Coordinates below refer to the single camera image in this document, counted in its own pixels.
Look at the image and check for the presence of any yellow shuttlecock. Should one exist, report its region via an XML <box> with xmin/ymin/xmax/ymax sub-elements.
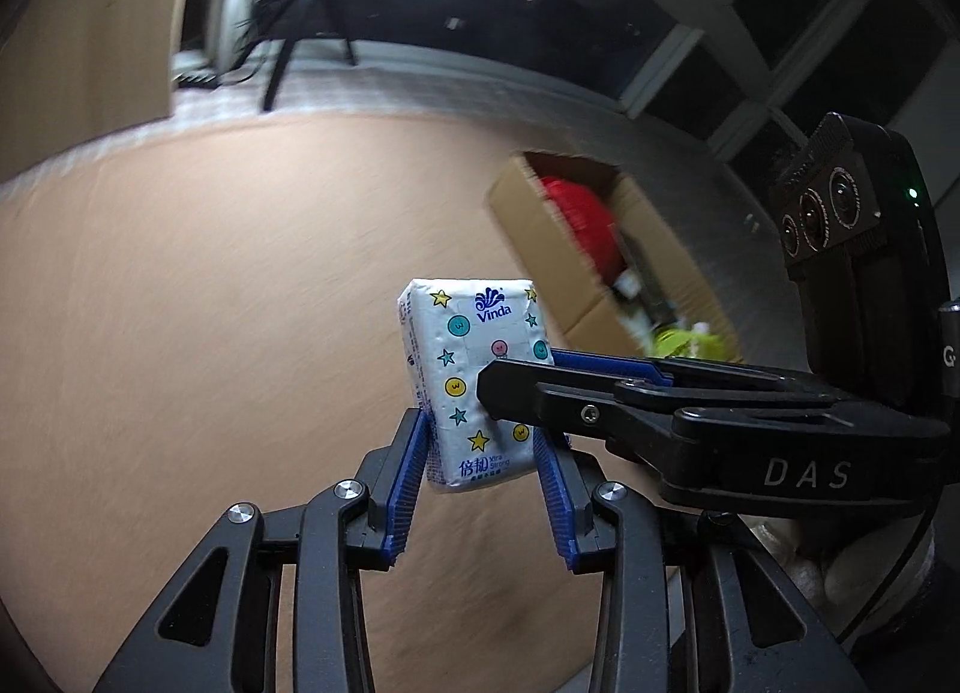
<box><xmin>651</xmin><ymin>324</ymin><xmax>725</xmax><ymax>362</ymax></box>

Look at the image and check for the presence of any light wooden cabinet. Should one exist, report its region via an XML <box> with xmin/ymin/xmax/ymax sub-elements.
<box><xmin>0</xmin><ymin>0</ymin><xmax>207</xmax><ymax>180</ymax></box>

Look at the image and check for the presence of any black tripod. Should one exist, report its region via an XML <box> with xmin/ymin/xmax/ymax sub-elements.
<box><xmin>240</xmin><ymin>0</ymin><xmax>391</xmax><ymax>113</ymax></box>

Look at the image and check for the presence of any person's right hand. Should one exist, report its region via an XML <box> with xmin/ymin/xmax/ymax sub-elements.
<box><xmin>752</xmin><ymin>520</ymin><xmax>856</xmax><ymax>608</ymax></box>

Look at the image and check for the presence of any white patterned tissue pack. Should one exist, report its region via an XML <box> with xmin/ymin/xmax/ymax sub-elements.
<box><xmin>394</xmin><ymin>275</ymin><xmax>556</xmax><ymax>493</ymax></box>

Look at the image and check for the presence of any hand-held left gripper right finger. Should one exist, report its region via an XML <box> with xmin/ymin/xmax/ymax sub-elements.
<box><xmin>531</xmin><ymin>434</ymin><xmax>871</xmax><ymax>693</ymax></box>

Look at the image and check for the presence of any cardboard box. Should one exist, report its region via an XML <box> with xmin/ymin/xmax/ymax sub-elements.
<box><xmin>484</xmin><ymin>151</ymin><xmax>743</xmax><ymax>364</ymax></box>

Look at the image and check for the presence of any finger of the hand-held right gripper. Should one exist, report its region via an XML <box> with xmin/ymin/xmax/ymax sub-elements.
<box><xmin>476</xmin><ymin>357</ymin><xmax>683</xmax><ymax>469</ymax></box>
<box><xmin>550</xmin><ymin>346</ymin><xmax>841</xmax><ymax>401</ymax></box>

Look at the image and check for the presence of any red snack bag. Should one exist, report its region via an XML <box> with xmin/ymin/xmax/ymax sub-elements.
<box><xmin>541</xmin><ymin>175</ymin><xmax>627</xmax><ymax>289</ymax></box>

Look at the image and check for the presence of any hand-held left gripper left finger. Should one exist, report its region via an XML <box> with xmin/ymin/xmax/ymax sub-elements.
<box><xmin>94</xmin><ymin>408</ymin><xmax>440</xmax><ymax>693</ymax></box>

